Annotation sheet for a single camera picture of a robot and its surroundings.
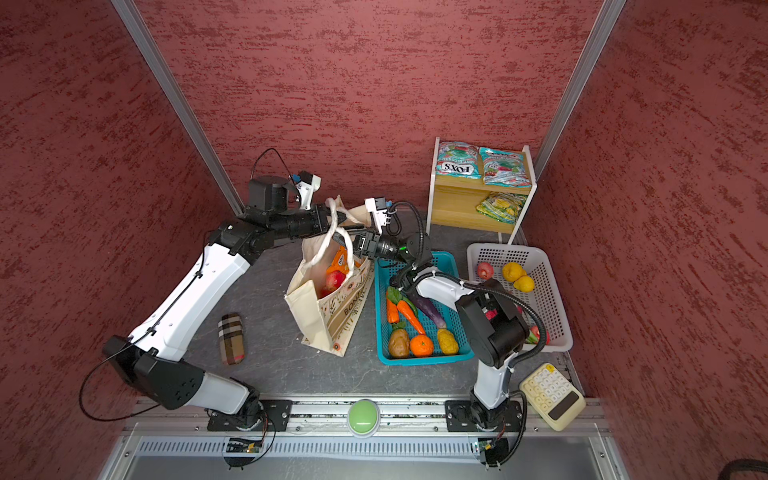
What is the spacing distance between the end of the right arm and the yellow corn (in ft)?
1.04

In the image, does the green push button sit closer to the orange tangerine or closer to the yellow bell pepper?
the orange tangerine

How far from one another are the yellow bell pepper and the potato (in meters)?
0.41

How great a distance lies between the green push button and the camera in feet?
2.36

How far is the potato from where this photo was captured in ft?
2.72

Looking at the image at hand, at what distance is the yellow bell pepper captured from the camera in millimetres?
988

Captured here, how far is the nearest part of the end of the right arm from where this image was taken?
2.11ft

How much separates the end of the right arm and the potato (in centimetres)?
28

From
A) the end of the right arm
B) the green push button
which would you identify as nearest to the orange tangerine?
the green push button

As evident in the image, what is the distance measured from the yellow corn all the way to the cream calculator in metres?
0.22

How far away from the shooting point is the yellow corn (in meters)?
0.83

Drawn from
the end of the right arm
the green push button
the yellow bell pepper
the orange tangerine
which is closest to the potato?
the orange tangerine
